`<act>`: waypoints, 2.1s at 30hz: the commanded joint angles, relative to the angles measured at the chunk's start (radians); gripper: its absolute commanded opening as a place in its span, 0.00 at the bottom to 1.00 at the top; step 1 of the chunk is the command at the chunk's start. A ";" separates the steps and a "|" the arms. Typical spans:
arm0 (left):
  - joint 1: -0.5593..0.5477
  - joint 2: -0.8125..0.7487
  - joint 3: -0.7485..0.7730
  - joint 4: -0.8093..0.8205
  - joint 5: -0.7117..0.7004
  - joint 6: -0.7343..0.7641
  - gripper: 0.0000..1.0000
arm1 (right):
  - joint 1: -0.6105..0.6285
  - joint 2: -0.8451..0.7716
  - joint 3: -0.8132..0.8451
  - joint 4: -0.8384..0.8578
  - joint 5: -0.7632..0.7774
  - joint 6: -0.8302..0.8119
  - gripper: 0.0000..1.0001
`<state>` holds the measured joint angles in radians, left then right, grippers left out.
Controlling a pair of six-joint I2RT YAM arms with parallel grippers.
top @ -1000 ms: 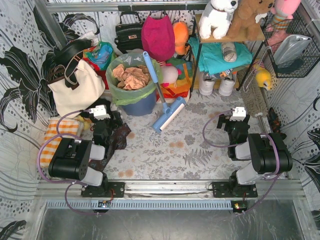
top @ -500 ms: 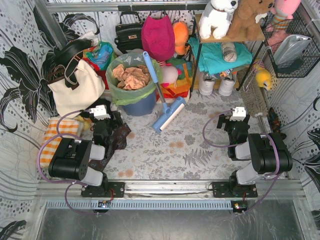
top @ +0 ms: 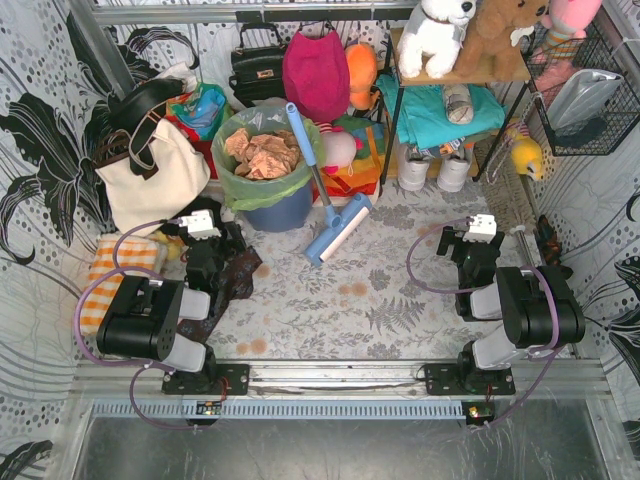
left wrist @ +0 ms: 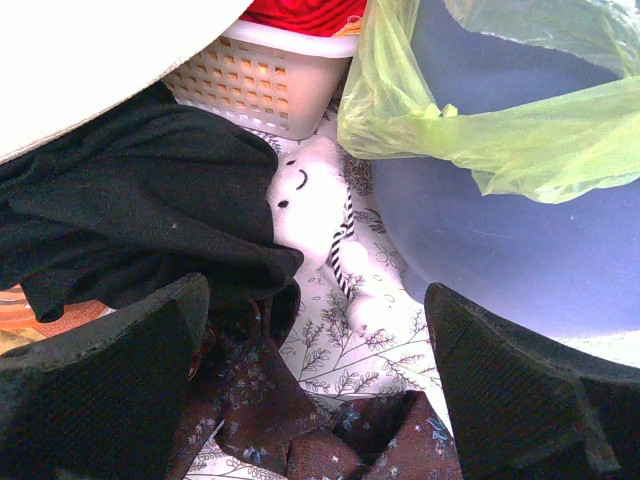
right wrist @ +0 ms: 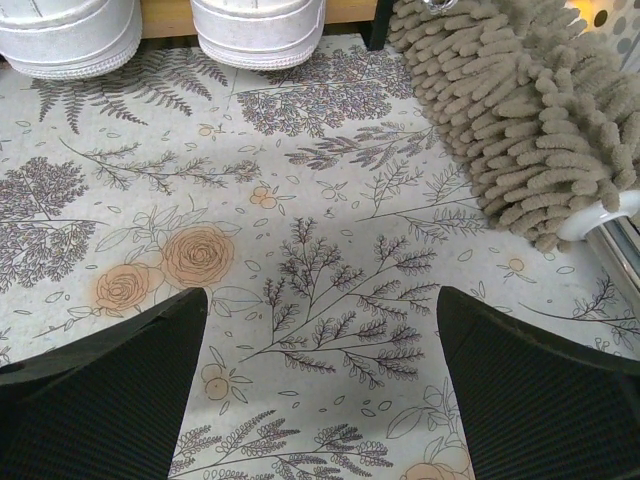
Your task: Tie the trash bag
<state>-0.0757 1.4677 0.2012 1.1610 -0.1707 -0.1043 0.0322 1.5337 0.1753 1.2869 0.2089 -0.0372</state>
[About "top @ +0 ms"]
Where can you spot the blue lint roller mop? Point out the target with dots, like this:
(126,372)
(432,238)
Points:
(339,225)

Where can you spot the blue trash bin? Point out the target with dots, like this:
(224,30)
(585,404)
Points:
(287,214)

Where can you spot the green plastic trash bag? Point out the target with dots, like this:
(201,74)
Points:
(243,194)

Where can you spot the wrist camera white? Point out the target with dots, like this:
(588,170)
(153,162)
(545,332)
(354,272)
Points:
(200,224)
(481,228)

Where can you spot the brown teddy bear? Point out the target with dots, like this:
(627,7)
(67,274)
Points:
(495,31)

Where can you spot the orange plush toy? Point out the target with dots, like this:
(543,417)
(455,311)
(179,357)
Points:
(362,66)

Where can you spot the teal folded cloth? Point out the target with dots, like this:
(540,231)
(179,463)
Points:
(422,120)

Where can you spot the cream canvas tote bag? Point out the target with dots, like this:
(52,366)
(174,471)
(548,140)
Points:
(180,174)

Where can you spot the white sneakers pair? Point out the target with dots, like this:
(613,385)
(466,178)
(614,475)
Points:
(415,169)

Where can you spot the yellow duck plush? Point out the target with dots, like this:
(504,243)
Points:
(526,153)

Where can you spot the silver foil pouch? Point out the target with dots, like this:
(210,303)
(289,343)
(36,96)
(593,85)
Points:
(582,97)

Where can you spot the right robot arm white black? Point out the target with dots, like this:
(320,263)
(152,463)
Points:
(535,308)

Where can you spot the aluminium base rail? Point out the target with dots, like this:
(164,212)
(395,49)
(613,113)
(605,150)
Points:
(332,389)

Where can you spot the pink white pig plush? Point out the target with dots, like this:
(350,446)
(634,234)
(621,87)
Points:
(340,146)

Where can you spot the black metal shelf rack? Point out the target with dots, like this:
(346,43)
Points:
(393,85)

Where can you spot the dark floral necktie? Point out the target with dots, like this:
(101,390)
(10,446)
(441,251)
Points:
(235,283)

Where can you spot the colourful printed cloth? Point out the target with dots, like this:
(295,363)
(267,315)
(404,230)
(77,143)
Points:
(199,114)

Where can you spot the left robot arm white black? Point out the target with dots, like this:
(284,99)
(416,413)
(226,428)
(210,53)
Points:
(170,321)

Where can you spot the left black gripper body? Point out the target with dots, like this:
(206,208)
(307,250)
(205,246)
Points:
(232,235)

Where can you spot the crumpled brown paper trash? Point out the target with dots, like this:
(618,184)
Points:
(264,156)

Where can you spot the black leather handbag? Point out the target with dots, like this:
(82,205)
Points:
(257,72)

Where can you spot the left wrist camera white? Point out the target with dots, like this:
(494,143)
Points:
(200,224)

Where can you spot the white dog plush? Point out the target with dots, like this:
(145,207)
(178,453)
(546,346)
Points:
(432,38)

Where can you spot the black wire basket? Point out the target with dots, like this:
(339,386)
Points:
(602,134)

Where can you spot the orange checked towel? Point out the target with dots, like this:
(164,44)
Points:
(134,251)

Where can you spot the magenta felt hat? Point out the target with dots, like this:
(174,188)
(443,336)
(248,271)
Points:
(316,76)

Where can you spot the pink plush toy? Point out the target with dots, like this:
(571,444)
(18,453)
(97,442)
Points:
(566,23)

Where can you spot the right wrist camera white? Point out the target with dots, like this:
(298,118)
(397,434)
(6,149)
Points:
(481,228)

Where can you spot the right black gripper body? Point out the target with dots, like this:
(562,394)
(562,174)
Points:
(447,240)

